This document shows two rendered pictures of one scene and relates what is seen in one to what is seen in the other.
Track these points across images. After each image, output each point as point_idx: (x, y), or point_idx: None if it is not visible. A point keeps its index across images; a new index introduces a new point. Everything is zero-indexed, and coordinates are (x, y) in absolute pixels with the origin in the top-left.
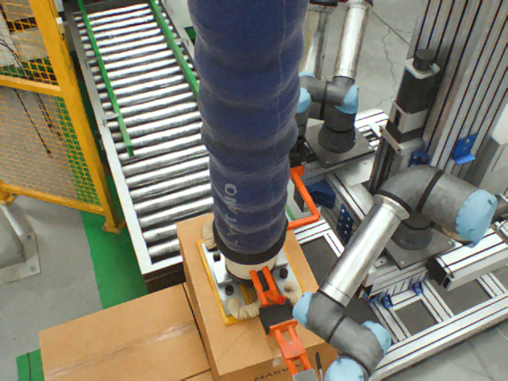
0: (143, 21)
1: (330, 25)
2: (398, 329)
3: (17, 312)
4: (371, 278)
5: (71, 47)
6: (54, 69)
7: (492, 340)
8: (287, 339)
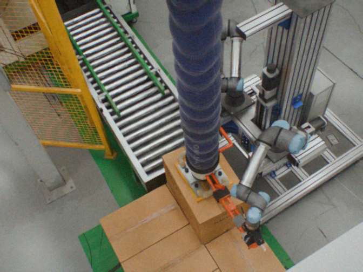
0: (100, 22)
1: None
2: (281, 188)
3: (69, 212)
4: (261, 168)
5: None
6: (78, 82)
7: (333, 185)
8: (227, 203)
